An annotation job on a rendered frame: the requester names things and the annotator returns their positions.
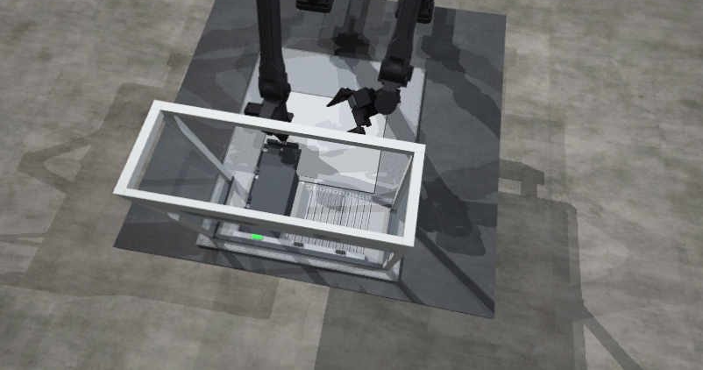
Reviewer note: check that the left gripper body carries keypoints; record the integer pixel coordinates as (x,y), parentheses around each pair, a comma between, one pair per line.
(358,116)

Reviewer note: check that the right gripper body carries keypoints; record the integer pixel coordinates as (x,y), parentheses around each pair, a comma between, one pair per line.
(285,118)

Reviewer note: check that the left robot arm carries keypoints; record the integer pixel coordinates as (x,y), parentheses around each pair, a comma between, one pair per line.
(399,51)

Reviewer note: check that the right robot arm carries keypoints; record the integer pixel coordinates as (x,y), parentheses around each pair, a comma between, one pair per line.
(273,79)

